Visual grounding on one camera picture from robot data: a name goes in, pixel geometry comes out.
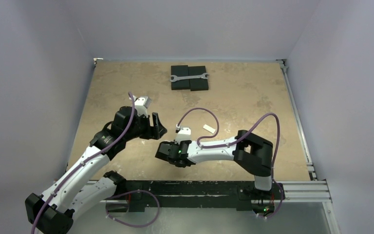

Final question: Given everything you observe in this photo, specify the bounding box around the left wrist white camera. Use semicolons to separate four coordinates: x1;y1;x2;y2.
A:
132;96;152;117

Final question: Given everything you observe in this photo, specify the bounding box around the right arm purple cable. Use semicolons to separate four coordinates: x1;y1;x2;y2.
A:
176;108;281;172

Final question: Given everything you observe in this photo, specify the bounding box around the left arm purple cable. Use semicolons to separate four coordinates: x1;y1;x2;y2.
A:
30;92;137;234

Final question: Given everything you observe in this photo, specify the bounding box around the left black foam block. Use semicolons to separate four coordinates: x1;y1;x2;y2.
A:
170;65;190;91

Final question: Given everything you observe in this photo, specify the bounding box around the black foam block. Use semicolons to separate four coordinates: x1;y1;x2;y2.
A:
170;65;190;91
188;66;209;91

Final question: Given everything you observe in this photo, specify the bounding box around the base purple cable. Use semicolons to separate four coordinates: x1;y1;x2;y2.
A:
105;189;161;228
255;179;286;220

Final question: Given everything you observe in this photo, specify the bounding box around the silver open-end wrench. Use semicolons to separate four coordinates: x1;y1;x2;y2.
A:
169;73;209;82

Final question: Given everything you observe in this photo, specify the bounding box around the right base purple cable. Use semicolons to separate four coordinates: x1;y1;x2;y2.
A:
255;179;286;220

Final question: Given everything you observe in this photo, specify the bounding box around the right black foam block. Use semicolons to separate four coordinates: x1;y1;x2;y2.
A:
188;66;209;91

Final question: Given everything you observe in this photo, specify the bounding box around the right aluminium frame rail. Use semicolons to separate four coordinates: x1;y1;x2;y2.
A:
276;59;340;234

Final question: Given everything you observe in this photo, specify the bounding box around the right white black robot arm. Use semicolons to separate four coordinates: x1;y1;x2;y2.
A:
155;127;274;198

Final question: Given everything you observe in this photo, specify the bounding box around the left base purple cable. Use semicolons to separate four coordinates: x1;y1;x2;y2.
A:
105;189;161;228

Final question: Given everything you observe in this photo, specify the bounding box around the white remote battery cover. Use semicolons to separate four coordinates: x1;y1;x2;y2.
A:
203;124;216;134

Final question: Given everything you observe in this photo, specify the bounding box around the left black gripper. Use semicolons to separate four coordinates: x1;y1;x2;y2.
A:
124;111;166;141

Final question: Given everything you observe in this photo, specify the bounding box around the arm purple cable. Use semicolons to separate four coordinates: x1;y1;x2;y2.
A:
30;92;137;234
176;108;281;172

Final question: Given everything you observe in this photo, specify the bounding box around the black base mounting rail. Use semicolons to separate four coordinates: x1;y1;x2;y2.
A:
111;180;285;215

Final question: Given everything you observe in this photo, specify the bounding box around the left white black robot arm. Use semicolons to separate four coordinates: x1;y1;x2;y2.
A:
25;104;167;234

